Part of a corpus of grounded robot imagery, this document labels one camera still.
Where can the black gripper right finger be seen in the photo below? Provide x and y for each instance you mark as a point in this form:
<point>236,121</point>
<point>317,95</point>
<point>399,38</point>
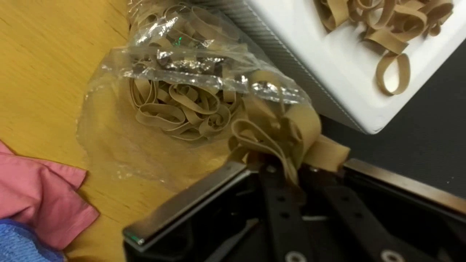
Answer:
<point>354,223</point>

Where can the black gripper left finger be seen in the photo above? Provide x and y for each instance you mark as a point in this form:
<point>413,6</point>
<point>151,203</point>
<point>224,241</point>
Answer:
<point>285,219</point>

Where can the bunch of tan rubber bands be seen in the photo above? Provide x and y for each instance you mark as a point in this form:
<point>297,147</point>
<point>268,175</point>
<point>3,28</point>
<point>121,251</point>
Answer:
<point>300,131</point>

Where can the clear plastic bag of rubber bands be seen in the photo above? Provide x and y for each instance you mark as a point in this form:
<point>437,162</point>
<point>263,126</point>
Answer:
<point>183,107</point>

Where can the white plastic storage box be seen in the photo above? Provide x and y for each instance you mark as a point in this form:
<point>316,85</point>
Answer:
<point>339,67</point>

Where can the pile of tan rubber bands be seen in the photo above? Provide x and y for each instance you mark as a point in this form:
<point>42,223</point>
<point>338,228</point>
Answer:
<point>387,30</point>

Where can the magenta cloth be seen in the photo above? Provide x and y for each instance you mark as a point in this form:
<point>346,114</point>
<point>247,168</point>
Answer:
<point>38,194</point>

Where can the blue cloth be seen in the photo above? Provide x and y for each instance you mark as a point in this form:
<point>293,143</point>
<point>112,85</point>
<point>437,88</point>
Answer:
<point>23,242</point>

